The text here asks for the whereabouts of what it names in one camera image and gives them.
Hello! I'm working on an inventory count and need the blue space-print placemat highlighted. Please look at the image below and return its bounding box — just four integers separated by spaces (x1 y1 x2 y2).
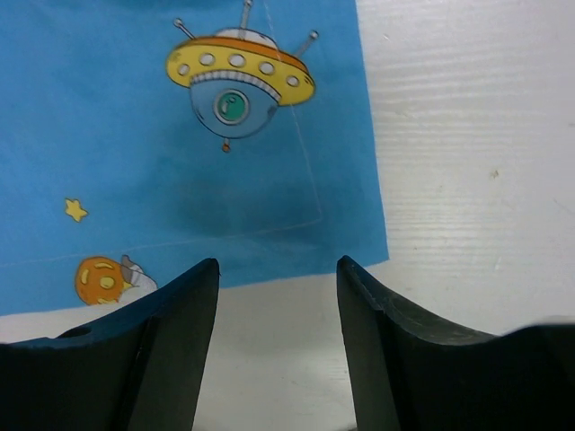
1 1 389 315

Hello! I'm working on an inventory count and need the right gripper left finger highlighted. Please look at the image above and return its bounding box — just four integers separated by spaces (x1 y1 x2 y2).
1 259 220 430

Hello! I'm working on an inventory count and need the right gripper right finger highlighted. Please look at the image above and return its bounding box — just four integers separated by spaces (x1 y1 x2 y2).
336 257 574 430

